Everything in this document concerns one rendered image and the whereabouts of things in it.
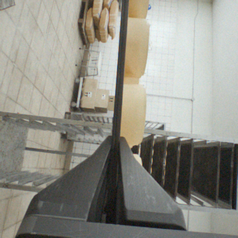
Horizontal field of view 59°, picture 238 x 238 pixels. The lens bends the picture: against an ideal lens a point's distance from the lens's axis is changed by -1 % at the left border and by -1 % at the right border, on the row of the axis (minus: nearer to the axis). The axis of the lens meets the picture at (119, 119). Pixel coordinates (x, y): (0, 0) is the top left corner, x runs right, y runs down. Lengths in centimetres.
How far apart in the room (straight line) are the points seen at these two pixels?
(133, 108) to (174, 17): 580
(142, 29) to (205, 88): 504
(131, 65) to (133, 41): 2
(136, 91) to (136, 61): 3
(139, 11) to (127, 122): 10
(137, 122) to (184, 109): 472
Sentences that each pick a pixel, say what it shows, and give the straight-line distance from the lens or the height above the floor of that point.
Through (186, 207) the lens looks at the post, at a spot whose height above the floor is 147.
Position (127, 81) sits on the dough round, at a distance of 23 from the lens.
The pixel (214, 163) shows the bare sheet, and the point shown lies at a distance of 161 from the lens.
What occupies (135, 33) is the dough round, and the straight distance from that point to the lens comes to 18.
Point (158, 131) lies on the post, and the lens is 141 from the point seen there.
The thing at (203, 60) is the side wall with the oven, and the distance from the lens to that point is 550.
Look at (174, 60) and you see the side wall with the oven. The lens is 527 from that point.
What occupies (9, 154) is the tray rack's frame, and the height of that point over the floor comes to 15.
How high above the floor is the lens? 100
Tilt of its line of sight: level
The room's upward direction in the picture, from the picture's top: 97 degrees clockwise
